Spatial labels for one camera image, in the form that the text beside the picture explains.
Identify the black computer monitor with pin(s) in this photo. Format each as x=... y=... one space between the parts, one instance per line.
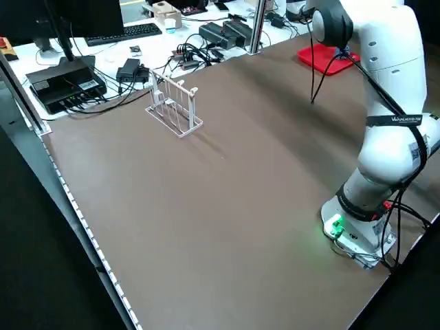
x=68 y=17

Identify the small black power adapter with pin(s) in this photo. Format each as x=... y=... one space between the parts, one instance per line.
x=129 y=70

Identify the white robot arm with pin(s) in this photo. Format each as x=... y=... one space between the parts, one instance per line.
x=388 y=44

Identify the aluminium frame rail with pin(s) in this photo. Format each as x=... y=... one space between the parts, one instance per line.
x=20 y=96

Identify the red plastic tray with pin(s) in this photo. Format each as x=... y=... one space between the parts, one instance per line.
x=319 y=60

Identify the black keyboard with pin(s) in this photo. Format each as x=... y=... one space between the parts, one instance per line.
x=123 y=34

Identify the black monitor stand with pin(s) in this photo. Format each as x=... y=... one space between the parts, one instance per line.
x=68 y=55

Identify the black power brick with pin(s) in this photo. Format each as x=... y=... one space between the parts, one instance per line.
x=237 y=31
x=213 y=34

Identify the black electronics box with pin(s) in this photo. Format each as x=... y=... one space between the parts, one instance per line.
x=62 y=86

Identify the aluminium post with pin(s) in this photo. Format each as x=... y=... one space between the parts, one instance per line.
x=257 y=27

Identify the usb hub with plugs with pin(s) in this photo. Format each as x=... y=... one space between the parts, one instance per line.
x=185 y=60

